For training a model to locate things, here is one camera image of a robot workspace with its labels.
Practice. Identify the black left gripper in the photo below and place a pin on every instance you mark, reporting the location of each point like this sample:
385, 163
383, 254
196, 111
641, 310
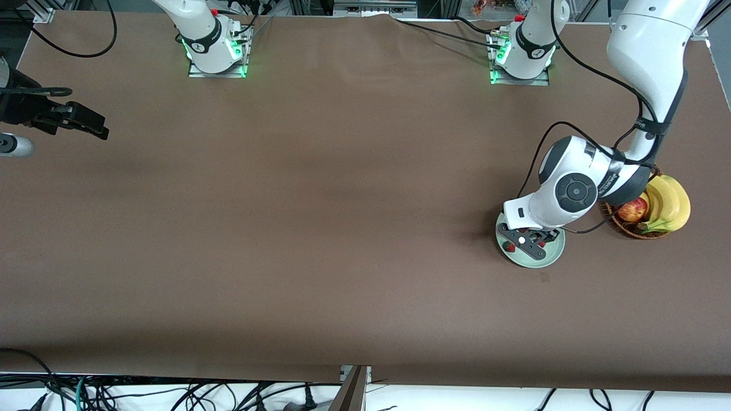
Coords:
541, 234

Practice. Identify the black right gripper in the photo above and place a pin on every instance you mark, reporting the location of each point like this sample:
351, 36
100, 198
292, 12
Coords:
21, 108

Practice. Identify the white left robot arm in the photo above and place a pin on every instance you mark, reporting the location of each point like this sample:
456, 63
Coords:
645, 45

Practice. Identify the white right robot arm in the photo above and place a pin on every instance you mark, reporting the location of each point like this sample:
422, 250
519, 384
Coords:
203, 34

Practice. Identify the pale green round plate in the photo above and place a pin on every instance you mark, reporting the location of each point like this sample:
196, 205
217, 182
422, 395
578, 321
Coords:
551, 254

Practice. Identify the brown wicker basket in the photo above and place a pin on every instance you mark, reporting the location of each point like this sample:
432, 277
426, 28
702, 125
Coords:
622, 229

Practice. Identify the red apple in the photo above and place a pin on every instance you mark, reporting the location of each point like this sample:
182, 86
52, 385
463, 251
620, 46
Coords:
633, 212

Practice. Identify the yellow banana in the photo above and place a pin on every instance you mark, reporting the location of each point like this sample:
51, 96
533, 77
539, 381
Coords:
657, 205
679, 205

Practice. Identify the large table cover sheet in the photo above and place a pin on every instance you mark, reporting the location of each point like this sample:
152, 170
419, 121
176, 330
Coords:
365, 171

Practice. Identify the red orange background object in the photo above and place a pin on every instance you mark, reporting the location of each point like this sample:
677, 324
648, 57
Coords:
482, 7

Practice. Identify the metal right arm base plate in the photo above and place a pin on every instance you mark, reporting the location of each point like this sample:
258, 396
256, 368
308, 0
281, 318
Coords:
197, 71

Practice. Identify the aluminium frame rail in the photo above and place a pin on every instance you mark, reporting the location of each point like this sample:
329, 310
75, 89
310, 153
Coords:
708, 25
43, 11

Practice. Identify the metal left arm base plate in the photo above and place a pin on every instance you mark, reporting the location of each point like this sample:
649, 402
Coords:
542, 80

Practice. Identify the grey table support post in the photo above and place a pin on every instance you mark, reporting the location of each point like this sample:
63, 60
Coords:
351, 394

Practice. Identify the dark background frame structure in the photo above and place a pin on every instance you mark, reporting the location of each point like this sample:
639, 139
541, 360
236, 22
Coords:
371, 7

